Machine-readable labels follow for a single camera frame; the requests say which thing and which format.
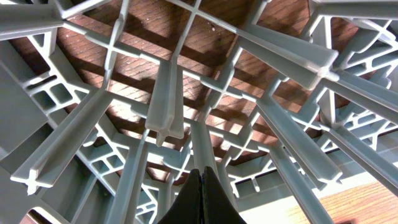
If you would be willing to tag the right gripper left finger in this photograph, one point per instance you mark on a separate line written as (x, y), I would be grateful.
(186, 208)

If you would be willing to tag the grey plastic dishwasher rack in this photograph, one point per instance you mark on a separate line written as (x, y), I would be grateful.
(66, 160)

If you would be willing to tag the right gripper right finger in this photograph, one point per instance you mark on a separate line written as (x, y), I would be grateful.
(217, 209)

